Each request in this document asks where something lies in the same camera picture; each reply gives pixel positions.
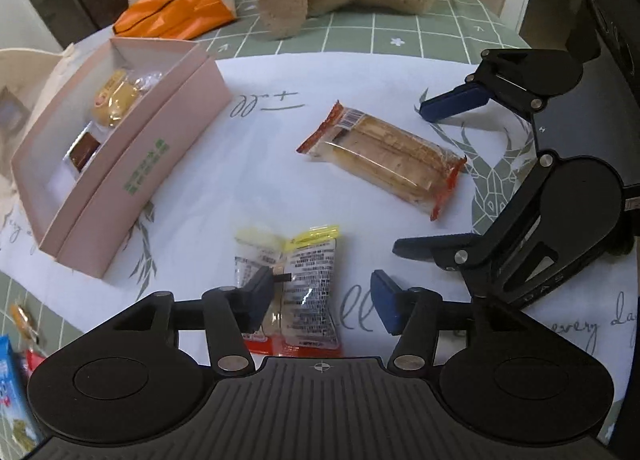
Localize yellow-top clear snack packet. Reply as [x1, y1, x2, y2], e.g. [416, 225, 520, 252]
[234, 225, 342, 358]

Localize brown cracker pack red ends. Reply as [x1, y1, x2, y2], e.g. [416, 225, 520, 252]
[296, 102, 466, 220]

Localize round yellow pastry packet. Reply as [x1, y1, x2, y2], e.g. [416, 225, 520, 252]
[91, 68, 164, 128]

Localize pink cardboard box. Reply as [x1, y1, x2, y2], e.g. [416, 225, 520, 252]
[11, 37, 231, 278]

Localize red striped snack pack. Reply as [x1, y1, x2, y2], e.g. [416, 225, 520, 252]
[18, 348, 46, 379]

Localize small brown wrapped candy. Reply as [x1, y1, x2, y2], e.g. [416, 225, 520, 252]
[10, 304, 39, 344]

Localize dark red chocolate packet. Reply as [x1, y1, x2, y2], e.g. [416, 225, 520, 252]
[63, 121, 114, 179]

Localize blue white snack bag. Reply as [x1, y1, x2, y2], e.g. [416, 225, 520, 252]
[0, 335, 41, 454]

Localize orange plastic bag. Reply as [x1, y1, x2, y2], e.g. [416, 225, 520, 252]
[112, 0, 238, 40]

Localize cream cartoon paper bag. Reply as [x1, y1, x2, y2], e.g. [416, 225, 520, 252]
[1, 45, 75, 201]

